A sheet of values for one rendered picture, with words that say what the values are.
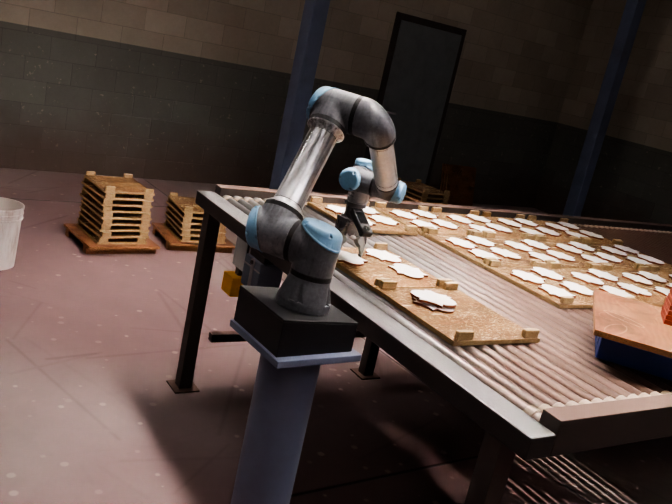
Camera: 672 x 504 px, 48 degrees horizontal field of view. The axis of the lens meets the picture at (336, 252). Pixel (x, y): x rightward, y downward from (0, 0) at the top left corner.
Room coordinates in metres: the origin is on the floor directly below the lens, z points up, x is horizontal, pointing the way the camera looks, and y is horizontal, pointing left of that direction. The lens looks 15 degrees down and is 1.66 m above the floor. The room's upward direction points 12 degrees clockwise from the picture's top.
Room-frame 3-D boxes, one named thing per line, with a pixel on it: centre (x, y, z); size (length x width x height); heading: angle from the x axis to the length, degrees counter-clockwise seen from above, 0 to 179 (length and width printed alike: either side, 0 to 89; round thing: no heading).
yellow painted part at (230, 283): (2.87, 0.37, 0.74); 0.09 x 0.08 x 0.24; 35
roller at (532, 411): (2.46, -0.02, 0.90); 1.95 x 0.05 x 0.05; 35
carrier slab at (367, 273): (2.61, -0.17, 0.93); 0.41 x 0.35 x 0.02; 35
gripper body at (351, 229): (2.63, -0.03, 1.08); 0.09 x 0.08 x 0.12; 34
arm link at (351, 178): (2.52, -0.02, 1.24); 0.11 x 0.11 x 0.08; 72
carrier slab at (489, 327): (2.27, -0.41, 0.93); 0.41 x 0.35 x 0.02; 34
